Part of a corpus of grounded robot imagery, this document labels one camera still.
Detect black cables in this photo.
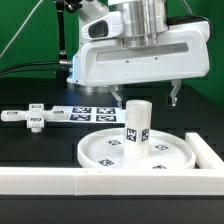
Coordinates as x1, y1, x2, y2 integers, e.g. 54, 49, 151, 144
0, 61, 63, 77

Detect white round table top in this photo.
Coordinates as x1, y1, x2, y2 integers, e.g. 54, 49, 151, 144
77, 128, 196, 170

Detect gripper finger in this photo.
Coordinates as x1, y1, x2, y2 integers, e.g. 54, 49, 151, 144
110, 85, 122, 108
169, 79, 181, 106

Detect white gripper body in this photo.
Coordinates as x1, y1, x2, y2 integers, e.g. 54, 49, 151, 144
68, 21, 210, 87

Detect white L-shaped border fence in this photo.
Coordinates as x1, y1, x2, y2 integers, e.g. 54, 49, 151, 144
0, 133, 224, 196

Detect white marker sheet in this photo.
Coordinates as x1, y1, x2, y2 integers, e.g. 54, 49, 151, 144
53, 106, 125, 124

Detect grey thin cable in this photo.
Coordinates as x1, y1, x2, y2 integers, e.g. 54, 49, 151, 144
0, 0, 44, 58

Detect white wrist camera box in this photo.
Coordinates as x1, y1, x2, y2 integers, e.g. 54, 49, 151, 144
81, 11, 124, 41

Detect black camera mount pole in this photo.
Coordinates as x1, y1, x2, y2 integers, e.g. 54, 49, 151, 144
53, 0, 82, 81

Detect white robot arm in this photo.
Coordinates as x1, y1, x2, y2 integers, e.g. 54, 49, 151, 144
67, 0, 211, 105

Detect white cross-shaped table base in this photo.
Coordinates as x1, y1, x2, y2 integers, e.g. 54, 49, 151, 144
1, 104, 69, 133

